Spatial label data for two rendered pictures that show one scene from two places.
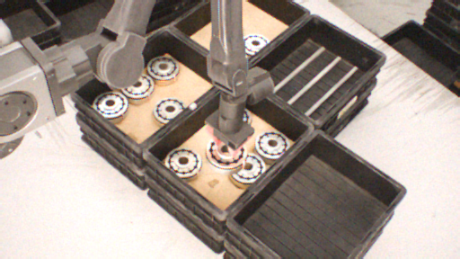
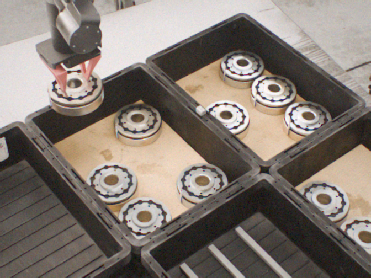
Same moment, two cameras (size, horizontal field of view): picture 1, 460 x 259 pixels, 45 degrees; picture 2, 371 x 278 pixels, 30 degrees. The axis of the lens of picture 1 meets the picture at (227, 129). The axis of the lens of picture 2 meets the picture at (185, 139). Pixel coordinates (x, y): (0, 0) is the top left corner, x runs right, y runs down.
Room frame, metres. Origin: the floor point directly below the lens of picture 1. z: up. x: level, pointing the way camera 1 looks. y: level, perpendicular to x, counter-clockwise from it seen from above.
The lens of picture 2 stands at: (1.24, -0.88, 1.93)
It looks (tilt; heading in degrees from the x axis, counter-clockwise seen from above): 47 degrees down; 104
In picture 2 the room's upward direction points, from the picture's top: 2 degrees clockwise
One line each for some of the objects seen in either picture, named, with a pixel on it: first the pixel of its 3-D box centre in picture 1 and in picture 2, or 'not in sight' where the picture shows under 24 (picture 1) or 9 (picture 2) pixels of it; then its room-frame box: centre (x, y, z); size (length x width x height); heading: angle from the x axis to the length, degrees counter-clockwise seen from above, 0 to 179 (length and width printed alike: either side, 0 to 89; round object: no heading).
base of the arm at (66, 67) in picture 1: (61, 69); not in sight; (0.64, 0.29, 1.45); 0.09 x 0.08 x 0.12; 44
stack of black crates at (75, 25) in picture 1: (93, 34); not in sight; (1.94, 0.67, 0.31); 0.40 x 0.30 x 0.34; 134
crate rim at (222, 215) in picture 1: (230, 140); (139, 146); (0.93, -0.01, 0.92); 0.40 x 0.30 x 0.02; 144
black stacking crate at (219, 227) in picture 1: (229, 151); (139, 164); (0.93, -0.01, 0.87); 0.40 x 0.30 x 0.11; 144
